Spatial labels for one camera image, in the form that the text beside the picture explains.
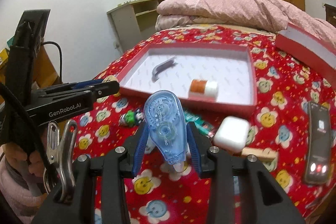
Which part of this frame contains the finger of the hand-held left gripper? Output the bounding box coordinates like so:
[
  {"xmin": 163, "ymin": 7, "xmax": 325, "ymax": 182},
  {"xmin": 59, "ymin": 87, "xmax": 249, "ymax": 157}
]
[
  {"xmin": 70, "ymin": 79, "xmax": 105, "ymax": 90},
  {"xmin": 37, "ymin": 81, "xmax": 120, "ymax": 109}
]

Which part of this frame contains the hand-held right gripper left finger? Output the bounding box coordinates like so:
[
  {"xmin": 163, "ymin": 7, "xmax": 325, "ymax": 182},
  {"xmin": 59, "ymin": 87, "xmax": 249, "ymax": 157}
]
[{"xmin": 31, "ymin": 123, "xmax": 151, "ymax": 224}]

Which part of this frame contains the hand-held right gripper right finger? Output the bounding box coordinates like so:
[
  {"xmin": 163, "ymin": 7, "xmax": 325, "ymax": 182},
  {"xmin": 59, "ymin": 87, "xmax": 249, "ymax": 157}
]
[{"xmin": 185, "ymin": 122, "xmax": 306, "ymax": 224}]

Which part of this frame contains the green toy train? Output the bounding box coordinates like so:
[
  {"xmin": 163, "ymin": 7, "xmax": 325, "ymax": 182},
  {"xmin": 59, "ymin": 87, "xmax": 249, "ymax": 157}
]
[{"xmin": 119, "ymin": 109, "xmax": 144, "ymax": 127}]

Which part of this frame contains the white rounded case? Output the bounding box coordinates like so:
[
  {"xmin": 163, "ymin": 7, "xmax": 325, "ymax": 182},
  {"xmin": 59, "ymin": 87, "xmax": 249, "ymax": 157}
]
[{"xmin": 213, "ymin": 116, "xmax": 250, "ymax": 153}]

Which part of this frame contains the blue correction tape dispenser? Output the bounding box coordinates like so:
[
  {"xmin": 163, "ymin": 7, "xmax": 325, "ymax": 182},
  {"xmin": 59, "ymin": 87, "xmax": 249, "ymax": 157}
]
[{"xmin": 144, "ymin": 90, "xmax": 188, "ymax": 172}]

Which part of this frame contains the red shallow box tray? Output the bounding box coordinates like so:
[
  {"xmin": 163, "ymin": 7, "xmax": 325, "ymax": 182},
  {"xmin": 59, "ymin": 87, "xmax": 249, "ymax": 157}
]
[{"xmin": 115, "ymin": 43, "xmax": 258, "ymax": 115}]

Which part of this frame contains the person's left forearm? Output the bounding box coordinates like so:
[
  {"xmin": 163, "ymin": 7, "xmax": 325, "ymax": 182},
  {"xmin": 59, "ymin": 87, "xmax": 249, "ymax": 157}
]
[{"xmin": 0, "ymin": 158, "xmax": 51, "ymax": 216}]

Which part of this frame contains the metal spring clip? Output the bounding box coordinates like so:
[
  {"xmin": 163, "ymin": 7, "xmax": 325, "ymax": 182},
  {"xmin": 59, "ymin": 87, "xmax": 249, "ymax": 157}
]
[{"xmin": 46, "ymin": 120, "xmax": 78, "ymax": 203}]

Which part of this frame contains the green tube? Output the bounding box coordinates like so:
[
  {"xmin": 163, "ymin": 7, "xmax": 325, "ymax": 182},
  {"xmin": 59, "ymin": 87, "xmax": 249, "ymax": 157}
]
[{"xmin": 183, "ymin": 110, "xmax": 218, "ymax": 136}]

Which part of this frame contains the wooden furniture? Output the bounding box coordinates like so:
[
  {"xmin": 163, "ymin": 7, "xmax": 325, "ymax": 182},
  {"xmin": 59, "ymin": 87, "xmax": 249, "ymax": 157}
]
[{"xmin": 0, "ymin": 48, "xmax": 63, "ymax": 89}]

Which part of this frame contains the wooden block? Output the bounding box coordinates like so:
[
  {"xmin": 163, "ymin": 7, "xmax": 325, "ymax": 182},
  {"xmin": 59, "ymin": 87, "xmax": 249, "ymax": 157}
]
[{"xmin": 241, "ymin": 147, "xmax": 278, "ymax": 161}]

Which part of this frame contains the orange and white bottle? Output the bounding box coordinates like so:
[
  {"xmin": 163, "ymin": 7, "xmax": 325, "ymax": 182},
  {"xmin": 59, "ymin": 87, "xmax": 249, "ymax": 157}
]
[{"xmin": 188, "ymin": 79, "xmax": 219, "ymax": 100}]

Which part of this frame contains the beige shelf unit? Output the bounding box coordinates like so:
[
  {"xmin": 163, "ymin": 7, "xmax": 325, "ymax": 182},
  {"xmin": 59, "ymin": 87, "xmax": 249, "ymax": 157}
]
[{"xmin": 106, "ymin": 0, "xmax": 172, "ymax": 52}]

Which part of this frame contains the red printed blanket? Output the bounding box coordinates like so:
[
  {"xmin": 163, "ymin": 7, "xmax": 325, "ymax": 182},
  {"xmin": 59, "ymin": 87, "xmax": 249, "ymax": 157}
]
[{"xmin": 71, "ymin": 25, "xmax": 336, "ymax": 224}]

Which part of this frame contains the black remote control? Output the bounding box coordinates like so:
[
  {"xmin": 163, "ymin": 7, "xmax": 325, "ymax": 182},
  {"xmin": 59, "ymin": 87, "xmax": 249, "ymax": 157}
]
[{"xmin": 302, "ymin": 101, "xmax": 332, "ymax": 185}]

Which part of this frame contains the pink quilt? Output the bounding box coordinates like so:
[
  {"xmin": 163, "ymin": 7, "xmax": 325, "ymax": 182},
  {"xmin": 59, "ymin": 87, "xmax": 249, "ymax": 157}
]
[{"xmin": 155, "ymin": 0, "xmax": 336, "ymax": 48}]

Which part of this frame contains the red box lid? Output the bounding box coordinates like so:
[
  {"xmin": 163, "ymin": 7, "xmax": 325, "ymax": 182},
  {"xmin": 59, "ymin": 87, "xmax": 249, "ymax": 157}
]
[{"xmin": 274, "ymin": 23, "xmax": 336, "ymax": 80}]

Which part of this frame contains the thick black cable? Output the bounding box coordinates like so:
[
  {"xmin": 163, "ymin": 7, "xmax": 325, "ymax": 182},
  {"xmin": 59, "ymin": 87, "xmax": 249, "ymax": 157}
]
[{"xmin": 0, "ymin": 81, "xmax": 54, "ymax": 188}]

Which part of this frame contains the thin black cable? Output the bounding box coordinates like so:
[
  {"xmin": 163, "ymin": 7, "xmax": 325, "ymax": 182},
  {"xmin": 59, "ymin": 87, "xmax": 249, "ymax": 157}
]
[{"xmin": 42, "ymin": 42, "xmax": 63, "ymax": 84}]

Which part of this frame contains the grey curved handle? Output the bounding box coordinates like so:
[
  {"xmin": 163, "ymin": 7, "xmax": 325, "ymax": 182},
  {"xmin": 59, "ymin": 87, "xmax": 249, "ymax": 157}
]
[{"xmin": 152, "ymin": 56, "xmax": 177, "ymax": 82}]

